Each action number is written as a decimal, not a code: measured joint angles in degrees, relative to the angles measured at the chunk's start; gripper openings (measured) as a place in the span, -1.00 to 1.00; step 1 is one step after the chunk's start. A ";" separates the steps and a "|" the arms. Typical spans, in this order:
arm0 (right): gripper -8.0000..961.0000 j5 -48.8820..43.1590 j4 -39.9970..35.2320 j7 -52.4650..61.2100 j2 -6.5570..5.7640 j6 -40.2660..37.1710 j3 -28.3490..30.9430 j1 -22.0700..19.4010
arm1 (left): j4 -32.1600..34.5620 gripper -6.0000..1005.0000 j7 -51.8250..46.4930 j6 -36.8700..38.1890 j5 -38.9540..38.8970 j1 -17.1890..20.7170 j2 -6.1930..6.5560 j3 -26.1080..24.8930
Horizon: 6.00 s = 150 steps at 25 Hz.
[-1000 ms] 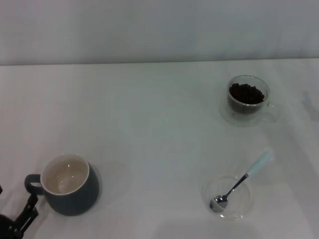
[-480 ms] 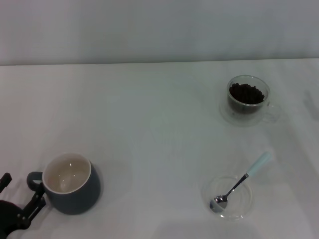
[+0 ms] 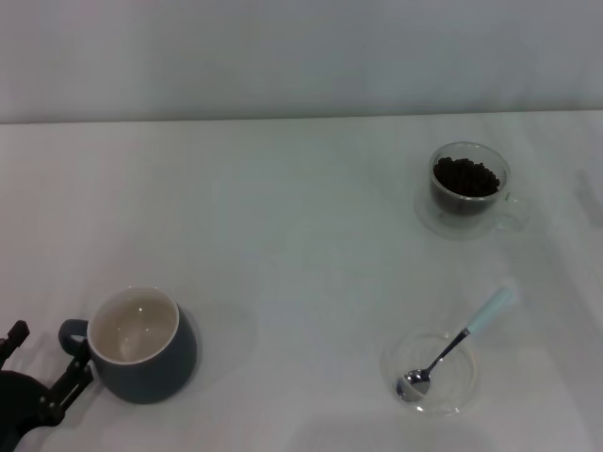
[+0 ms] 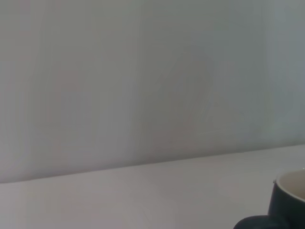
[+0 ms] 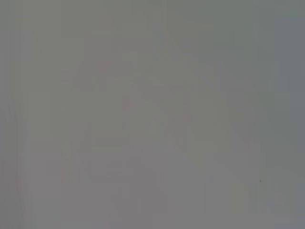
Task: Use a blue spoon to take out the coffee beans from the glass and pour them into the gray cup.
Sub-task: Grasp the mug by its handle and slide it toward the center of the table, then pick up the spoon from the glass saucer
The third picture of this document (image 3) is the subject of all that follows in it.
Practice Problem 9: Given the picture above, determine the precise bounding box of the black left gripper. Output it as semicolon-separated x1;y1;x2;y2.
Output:
0;320;93;452

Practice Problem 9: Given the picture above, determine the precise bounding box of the dark grey ceramic mug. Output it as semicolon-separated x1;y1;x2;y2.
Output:
57;285;198;405

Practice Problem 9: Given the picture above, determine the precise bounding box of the steel spoon light blue handle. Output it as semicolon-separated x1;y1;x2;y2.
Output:
396;285;514;402

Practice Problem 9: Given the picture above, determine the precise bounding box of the glass saucer with cup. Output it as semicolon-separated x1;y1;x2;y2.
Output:
413;182;531;241

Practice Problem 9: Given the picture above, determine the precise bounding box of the double-walled glass cup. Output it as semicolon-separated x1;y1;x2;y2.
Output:
427;142;528;233

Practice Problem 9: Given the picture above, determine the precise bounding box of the pile of coffee beans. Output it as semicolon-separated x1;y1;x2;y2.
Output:
432;156;501;199

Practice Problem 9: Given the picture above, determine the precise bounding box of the small clear glass dish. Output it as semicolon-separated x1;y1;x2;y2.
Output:
379;331;481;418

